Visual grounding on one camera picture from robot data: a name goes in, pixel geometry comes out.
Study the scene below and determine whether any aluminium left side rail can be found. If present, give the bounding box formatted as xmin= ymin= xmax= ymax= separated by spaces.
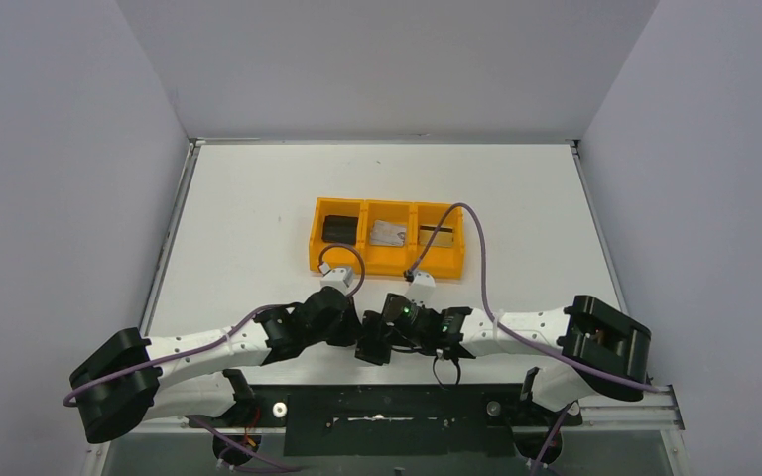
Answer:
xmin=139 ymin=138 xmax=205 ymax=336

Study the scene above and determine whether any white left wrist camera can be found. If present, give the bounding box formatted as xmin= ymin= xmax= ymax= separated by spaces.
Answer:
xmin=319 ymin=262 xmax=354 ymax=295

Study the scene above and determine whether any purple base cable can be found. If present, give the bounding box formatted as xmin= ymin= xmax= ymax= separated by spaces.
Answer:
xmin=187 ymin=415 xmax=304 ymax=474
xmin=528 ymin=401 xmax=576 ymax=476

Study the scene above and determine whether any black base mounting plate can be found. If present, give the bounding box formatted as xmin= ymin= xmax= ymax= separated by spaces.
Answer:
xmin=242 ymin=383 xmax=554 ymax=459

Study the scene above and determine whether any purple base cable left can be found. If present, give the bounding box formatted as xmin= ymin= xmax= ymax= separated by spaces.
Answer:
xmin=187 ymin=415 xmax=304 ymax=474

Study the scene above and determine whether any silver patterned card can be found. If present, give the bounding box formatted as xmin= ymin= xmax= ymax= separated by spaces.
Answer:
xmin=369 ymin=220 xmax=407 ymax=247

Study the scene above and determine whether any black leather card holder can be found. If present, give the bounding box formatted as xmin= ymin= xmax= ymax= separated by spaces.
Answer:
xmin=354 ymin=310 xmax=392 ymax=366

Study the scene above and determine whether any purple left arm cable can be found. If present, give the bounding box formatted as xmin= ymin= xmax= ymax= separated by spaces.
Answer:
xmin=62 ymin=244 xmax=367 ymax=409

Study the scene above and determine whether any black wallet in bin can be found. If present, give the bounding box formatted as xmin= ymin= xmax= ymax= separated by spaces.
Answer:
xmin=320 ymin=215 xmax=359 ymax=246

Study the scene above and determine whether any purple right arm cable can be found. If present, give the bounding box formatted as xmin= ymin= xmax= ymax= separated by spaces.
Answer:
xmin=404 ymin=202 xmax=673 ymax=394

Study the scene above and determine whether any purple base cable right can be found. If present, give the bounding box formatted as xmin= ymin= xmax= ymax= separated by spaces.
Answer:
xmin=528 ymin=401 xmax=576 ymax=476

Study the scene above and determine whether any yellow three-compartment bin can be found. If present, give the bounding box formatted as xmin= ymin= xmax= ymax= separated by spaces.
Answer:
xmin=308 ymin=197 xmax=465 ymax=280

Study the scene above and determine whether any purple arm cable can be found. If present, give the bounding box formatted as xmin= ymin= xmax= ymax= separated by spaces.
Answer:
xmin=62 ymin=244 xmax=367 ymax=409
xmin=404 ymin=202 xmax=673 ymax=394

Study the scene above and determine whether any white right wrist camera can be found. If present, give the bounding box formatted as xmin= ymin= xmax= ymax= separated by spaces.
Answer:
xmin=405 ymin=270 xmax=436 ymax=305

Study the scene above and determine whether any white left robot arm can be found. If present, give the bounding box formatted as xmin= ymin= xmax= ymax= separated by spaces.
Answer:
xmin=63 ymin=287 xmax=355 ymax=443

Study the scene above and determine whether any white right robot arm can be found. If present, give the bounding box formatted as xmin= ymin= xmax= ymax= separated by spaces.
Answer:
xmin=380 ymin=294 xmax=654 ymax=423

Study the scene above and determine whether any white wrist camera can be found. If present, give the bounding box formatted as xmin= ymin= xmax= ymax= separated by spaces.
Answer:
xmin=405 ymin=270 xmax=436 ymax=305
xmin=319 ymin=262 xmax=354 ymax=295

